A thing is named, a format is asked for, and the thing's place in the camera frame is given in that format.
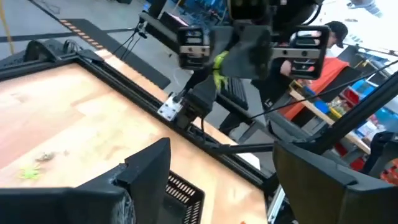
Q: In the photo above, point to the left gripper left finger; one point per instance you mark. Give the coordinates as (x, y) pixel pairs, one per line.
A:
(93, 205)

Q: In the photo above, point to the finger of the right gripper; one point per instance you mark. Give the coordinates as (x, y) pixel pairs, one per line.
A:
(261, 53)
(236, 53)

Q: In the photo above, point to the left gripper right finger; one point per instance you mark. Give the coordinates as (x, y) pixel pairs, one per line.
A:
(335, 199)

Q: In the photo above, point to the green plastic spider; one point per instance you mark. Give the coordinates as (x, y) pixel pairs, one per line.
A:
(220, 62)
(29, 172)

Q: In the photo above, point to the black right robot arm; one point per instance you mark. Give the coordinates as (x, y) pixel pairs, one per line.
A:
(199, 102)

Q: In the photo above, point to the person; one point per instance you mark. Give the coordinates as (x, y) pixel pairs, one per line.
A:
(270, 90)

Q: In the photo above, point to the grey desk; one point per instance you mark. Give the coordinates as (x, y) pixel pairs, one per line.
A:
(155, 26)

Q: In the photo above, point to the black orange-striped floor mat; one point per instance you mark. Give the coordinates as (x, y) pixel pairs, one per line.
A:
(133, 67)

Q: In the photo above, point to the orange cloth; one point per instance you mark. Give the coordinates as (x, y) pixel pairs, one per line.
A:
(326, 74)

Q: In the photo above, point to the wooden workbench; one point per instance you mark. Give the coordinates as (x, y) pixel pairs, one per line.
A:
(311, 105)

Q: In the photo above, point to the black plastic basket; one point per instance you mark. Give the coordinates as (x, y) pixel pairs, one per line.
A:
(186, 199)

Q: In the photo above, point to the white paper sheet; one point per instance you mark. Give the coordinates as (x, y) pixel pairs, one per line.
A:
(250, 160)

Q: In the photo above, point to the red storage bin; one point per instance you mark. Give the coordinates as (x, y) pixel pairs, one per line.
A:
(349, 96)

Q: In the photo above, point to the blue storage bin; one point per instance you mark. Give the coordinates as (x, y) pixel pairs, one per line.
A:
(363, 87)

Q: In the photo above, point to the black aluminium table frame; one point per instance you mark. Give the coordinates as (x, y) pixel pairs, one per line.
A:
(130, 86)

